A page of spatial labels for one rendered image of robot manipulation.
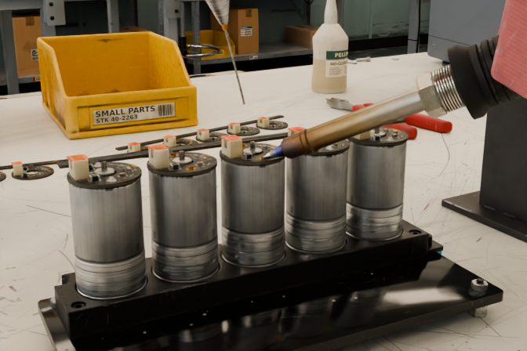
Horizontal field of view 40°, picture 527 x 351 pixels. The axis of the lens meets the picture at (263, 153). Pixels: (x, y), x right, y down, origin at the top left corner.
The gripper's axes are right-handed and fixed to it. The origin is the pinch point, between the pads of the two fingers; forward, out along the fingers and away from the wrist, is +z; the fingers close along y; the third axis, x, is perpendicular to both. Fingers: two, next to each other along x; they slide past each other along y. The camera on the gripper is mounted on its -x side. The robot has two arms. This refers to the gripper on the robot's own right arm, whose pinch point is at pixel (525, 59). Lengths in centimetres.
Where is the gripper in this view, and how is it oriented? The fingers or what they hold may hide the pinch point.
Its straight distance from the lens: 24.1
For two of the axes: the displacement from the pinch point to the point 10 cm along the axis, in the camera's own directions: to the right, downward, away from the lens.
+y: -3.1, 2.7, -9.1
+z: -4.7, 7.9, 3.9
